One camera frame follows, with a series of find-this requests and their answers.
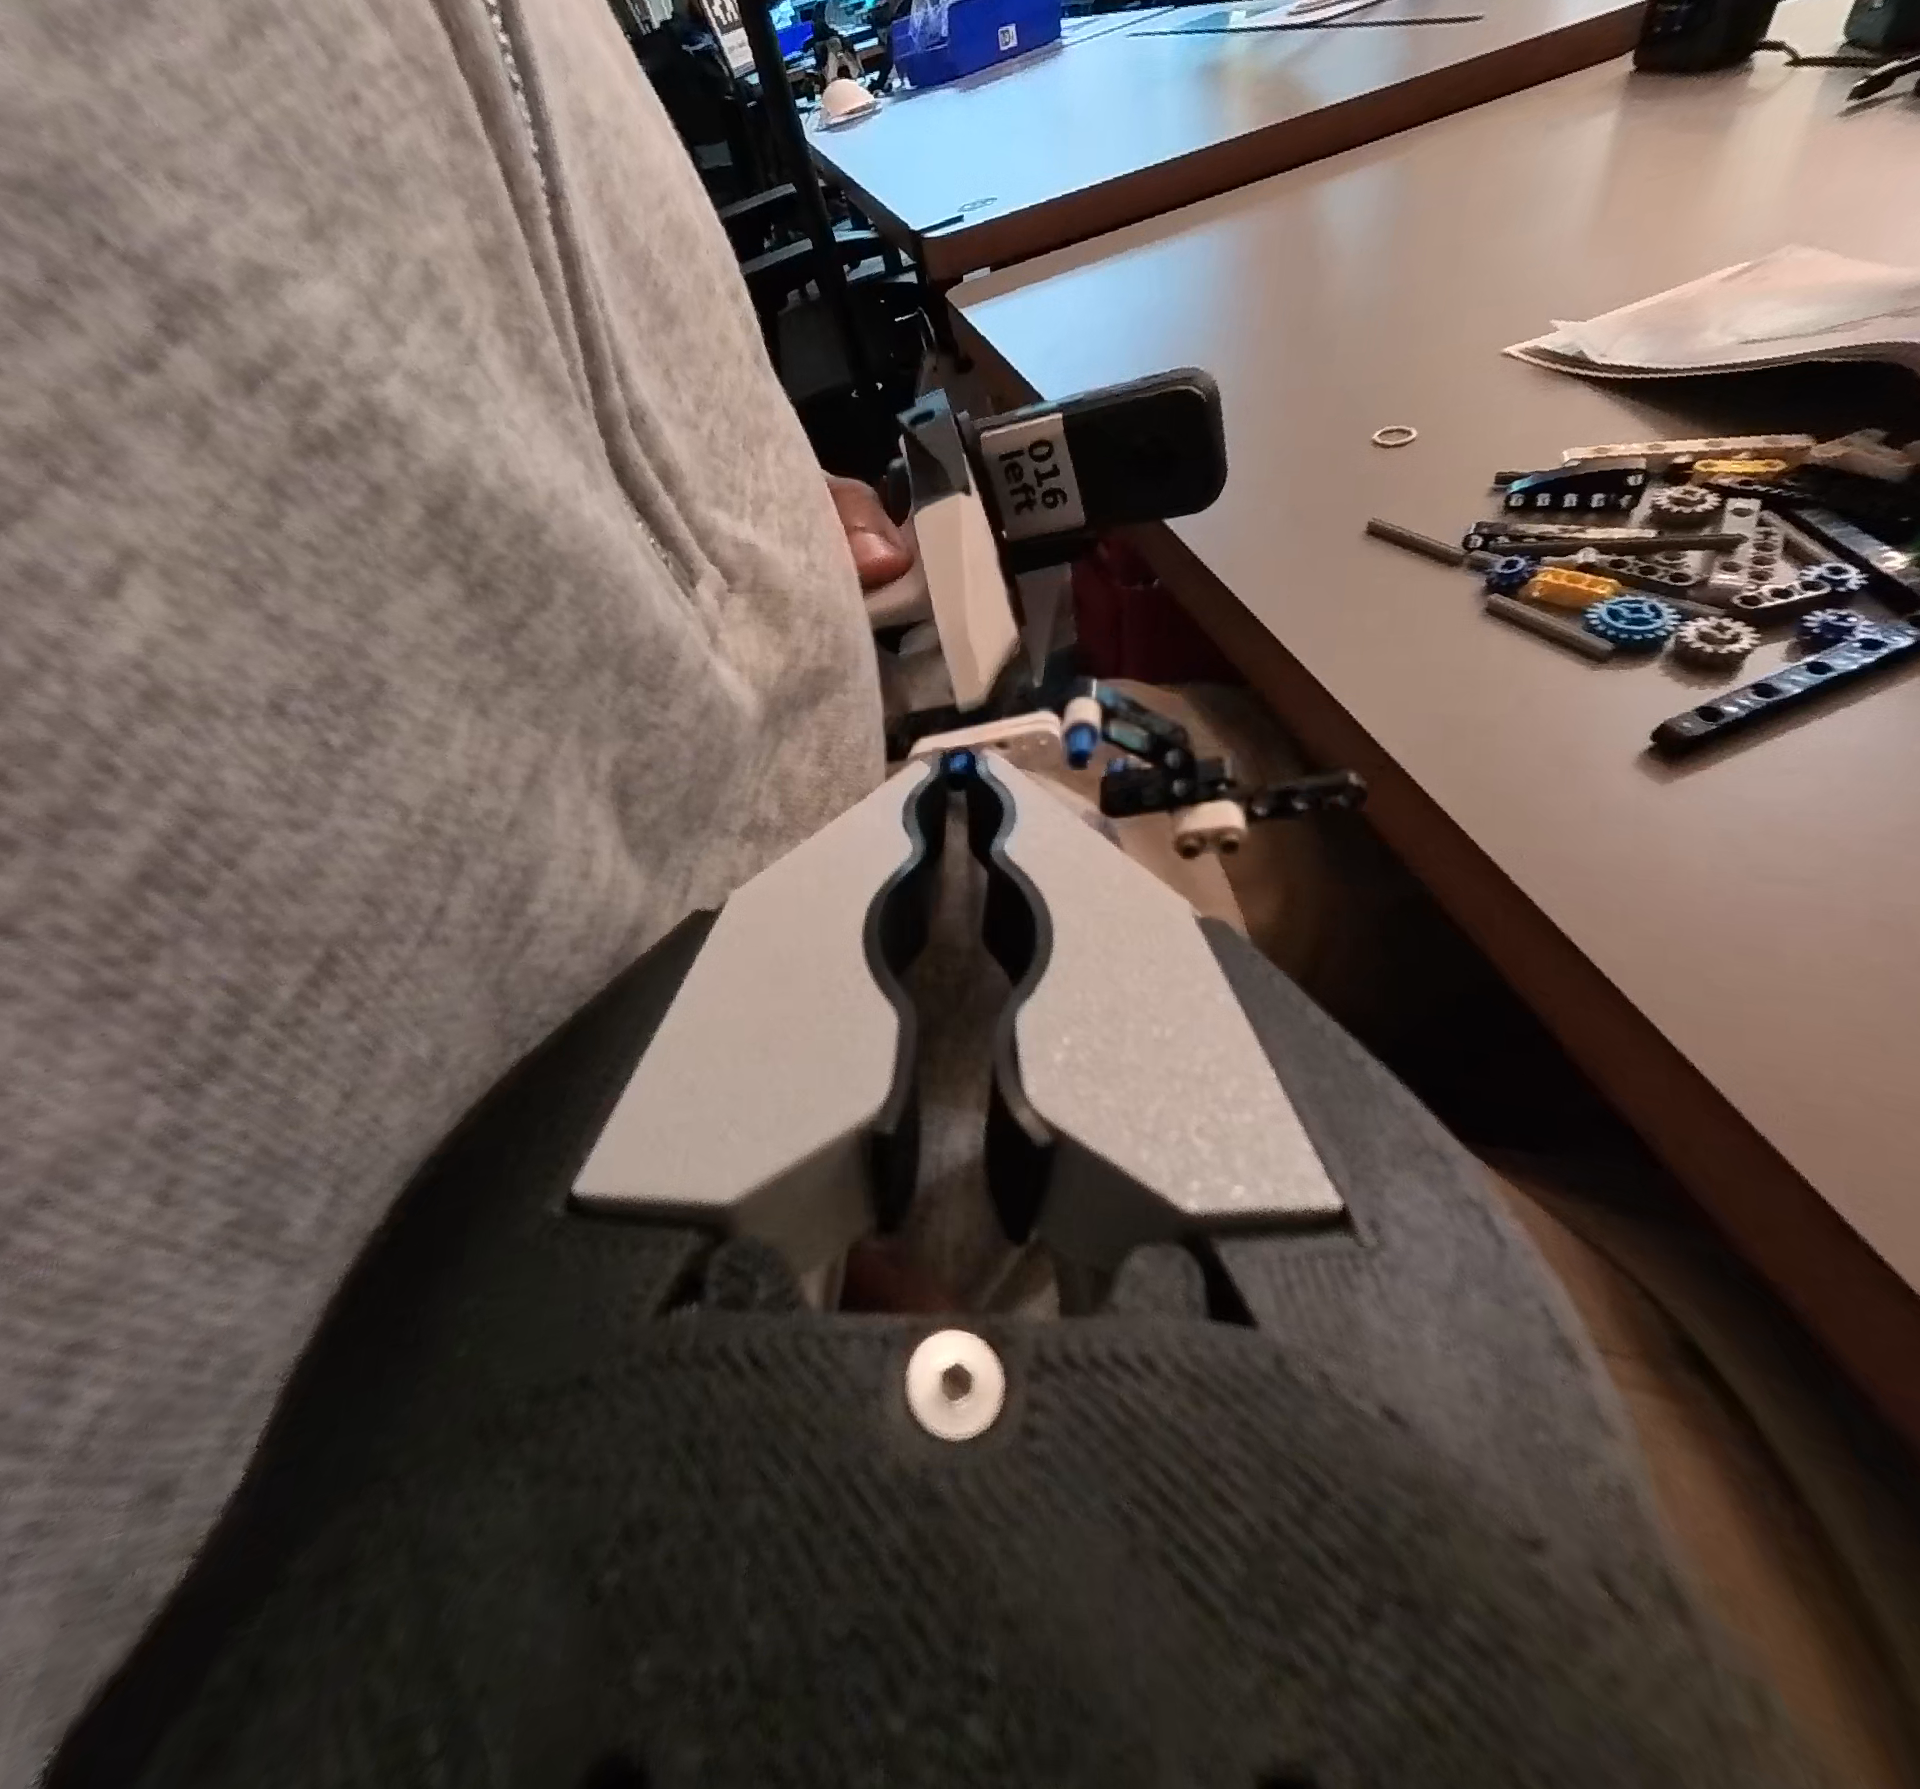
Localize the black lego beam assembly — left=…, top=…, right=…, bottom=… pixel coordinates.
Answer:
left=938, top=677, right=1370, bottom=863

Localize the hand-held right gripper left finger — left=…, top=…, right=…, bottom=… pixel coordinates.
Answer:
left=570, top=761, right=955, bottom=1302

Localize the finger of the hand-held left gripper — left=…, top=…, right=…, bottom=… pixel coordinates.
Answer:
left=897, top=408, right=1028, bottom=712
left=907, top=708, right=1071, bottom=775

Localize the blue storage bin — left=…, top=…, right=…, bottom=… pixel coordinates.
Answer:
left=893, top=0, right=1064, bottom=91

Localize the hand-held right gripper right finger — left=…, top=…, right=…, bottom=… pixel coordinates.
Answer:
left=961, top=759, right=1350, bottom=1309

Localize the pile of loose lego pieces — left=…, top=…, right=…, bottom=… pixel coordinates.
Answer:
left=1367, top=426, right=1920, bottom=759

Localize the marker sign on pole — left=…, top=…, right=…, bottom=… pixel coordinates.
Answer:
left=664, top=0, right=762, bottom=79

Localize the grey hoodie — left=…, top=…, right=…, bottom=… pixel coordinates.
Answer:
left=0, top=0, right=902, bottom=1789

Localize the dark red ribbed object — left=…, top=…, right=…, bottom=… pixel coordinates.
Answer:
left=1084, top=536, right=1202, bottom=687

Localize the person's left hand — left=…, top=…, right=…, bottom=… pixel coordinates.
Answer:
left=823, top=469, right=916, bottom=591

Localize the black box device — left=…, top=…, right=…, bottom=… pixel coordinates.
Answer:
left=1631, top=0, right=1810, bottom=73

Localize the clear plastic bag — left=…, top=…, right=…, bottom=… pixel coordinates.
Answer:
left=1504, top=243, right=1920, bottom=388

